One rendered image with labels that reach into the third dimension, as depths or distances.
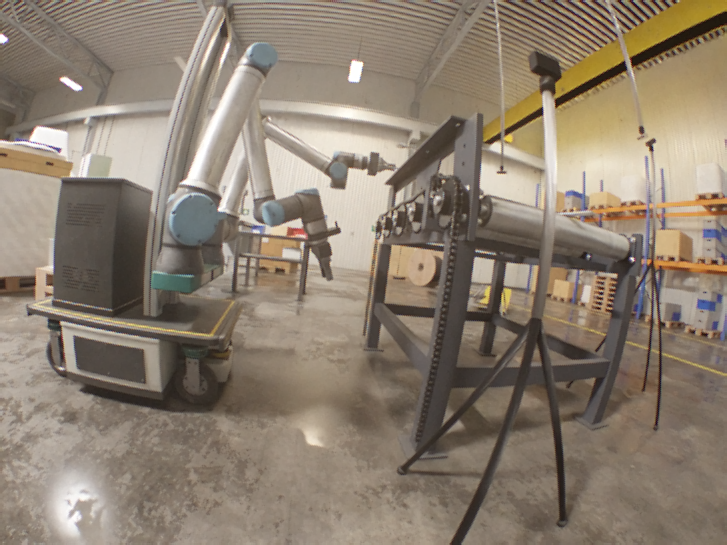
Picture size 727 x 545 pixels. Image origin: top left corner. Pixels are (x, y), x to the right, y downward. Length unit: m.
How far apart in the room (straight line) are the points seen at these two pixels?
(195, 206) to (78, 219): 0.61
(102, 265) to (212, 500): 0.89
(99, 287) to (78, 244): 0.19
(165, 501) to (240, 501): 0.20
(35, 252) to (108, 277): 2.24
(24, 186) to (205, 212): 2.69
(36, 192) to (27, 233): 0.38
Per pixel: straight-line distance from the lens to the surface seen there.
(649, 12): 10.99
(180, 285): 1.09
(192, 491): 0.93
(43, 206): 3.45
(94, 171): 4.21
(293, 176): 11.87
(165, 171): 1.30
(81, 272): 1.35
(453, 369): 1.01
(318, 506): 0.89
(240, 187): 1.75
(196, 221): 0.91
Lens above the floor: 0.66
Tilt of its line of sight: 4 degrees down
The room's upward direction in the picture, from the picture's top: 7 degrees clockwise
